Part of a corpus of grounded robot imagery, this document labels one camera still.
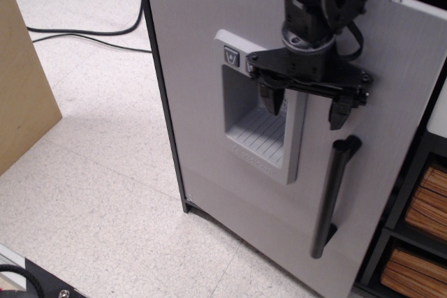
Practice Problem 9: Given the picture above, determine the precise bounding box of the black door handle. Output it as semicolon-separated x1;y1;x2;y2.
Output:
310;135;362;259

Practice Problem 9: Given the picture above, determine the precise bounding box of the black floor cable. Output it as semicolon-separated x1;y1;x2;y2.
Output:
26;1;153;54

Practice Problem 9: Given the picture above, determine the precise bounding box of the wicker basket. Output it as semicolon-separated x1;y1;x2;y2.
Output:
404;159;446;243
380;239;446;298

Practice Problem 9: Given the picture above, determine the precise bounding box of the black metal base plate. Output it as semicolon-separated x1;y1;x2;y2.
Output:
24;259;86;298

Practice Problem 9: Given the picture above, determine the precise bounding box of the wicker basket lower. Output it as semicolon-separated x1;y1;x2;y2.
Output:
380;239;446;298

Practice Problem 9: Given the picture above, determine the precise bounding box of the black braided cable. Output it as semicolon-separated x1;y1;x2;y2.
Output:
0;263;44;298

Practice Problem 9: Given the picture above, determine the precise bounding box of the light wooden panel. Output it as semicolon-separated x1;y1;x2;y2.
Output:
1;0;62;173

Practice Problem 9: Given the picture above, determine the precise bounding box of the grey toy fridge door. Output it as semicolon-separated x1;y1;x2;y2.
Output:
142;0;446;297

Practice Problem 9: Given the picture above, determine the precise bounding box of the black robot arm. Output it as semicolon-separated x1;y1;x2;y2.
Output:
246;0;373;131

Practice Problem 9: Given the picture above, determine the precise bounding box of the grey side shelf unit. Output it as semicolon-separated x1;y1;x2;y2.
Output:
354;69;446;297

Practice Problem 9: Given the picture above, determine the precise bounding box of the wicker basket upper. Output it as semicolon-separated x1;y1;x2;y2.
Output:
404;159;446;243

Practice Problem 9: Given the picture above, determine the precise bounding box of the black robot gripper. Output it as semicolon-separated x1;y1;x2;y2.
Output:
246;45;373;131

